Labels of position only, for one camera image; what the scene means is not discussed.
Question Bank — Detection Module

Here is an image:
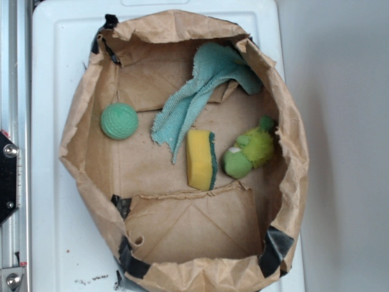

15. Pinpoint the yellow sponge with green scourer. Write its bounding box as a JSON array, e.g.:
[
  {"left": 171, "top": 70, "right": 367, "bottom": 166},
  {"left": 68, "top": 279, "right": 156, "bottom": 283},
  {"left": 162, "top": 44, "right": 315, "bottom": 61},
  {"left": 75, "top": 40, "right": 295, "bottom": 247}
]
[{"left": 186, "top": 130, "right": 218, "bottom": 191}]

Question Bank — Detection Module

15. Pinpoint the brown paper bag bin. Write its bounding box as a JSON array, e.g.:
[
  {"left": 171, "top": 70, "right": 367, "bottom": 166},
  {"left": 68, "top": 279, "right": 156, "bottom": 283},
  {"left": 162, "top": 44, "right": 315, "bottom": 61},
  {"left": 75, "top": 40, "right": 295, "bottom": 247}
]
[{"left": 59, "top": 10, "right": 309, "bottom": 291}]

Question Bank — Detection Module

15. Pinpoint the white plastic tray lid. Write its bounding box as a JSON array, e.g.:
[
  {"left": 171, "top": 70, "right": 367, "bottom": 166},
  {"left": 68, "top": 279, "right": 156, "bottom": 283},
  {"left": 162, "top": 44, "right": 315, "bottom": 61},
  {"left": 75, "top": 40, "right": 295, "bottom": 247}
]
[{"left": 30, "top": 0, "right": 306, "bottom": 292}]

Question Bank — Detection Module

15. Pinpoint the teal terry cloth rag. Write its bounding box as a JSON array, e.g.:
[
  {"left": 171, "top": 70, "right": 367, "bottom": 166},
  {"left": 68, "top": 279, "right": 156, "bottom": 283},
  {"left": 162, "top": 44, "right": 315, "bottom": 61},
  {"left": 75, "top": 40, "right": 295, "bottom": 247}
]
[{"left": 151, "top": 43, "right": 262, "bottom": 163}]

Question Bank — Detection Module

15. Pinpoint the green dimpled ball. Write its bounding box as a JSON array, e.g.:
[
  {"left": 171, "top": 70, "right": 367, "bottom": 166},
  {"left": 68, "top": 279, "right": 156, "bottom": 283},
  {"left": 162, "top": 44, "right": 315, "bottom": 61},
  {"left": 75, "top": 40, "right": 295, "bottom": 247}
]
[{"left": 100, "top": 103, "right": 139, "bottom": 140}]

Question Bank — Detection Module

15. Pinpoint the aluminium frame rail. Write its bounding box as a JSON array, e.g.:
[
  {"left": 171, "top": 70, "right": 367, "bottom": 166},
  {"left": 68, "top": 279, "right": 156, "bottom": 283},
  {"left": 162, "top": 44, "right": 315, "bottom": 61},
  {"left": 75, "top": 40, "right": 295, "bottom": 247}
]
[{"left": 1, "top": 1, "right": 33, "bottom": 291}]

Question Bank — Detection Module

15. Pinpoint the black mounting bracket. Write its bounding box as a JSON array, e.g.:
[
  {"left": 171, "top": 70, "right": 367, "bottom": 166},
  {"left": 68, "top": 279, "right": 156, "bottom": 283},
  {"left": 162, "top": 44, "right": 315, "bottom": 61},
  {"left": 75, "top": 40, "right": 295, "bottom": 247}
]
[{"left": 0, "top": 130, "right": 19, "bottom": 226}]

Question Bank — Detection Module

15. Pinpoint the green plush frog toy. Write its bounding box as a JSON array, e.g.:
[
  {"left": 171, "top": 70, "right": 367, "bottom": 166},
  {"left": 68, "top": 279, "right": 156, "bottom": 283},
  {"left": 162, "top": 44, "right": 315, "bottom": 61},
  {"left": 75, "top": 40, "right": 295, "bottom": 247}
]
[{"left": 222, "top": 115, "right": 275, "bottom": 179}]

